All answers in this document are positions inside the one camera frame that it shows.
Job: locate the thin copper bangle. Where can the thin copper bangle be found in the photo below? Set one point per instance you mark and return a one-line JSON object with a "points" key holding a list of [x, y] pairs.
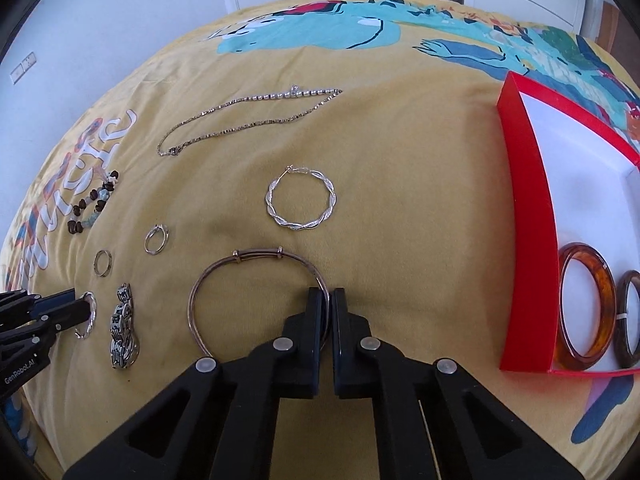
{"points": [[250, 256]]}

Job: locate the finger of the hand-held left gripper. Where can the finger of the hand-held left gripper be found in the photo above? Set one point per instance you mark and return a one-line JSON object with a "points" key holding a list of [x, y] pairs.
{"points": [[70, 316], [52, 301]]}

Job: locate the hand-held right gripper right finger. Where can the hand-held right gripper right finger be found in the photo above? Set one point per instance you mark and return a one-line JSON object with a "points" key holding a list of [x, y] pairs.
{"points": [[340, 325]]}

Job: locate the yellow printed blanket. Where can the yellow printed blanket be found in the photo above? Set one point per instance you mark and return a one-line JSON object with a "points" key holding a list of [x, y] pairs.
{"points": [[400, 185]]}

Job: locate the white wall socket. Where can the white wall socket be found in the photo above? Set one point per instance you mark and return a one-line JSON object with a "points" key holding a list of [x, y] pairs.
{"points": [[23, 68]]}

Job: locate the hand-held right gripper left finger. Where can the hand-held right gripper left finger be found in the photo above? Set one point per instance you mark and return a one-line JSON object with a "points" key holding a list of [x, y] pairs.
{"points": [[315, 320]]}

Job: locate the small silver clasp hoop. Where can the small silver clasp hoop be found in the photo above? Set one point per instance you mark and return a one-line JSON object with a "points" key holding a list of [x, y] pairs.
{"points": [[161, 229]]}

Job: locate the amber resin bangle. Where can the amber resin bangle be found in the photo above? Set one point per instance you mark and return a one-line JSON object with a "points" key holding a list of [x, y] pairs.
{"points": [[606, 295]]}

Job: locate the red jewelry box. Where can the red jewelry box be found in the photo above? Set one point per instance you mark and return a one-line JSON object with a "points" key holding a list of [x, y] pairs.
{"points": [[530, 240]]}

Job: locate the dark brown wooden bangle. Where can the dark brown wooden bangle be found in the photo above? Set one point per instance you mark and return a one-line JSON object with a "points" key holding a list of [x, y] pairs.
{"points": [[624, 345]]}

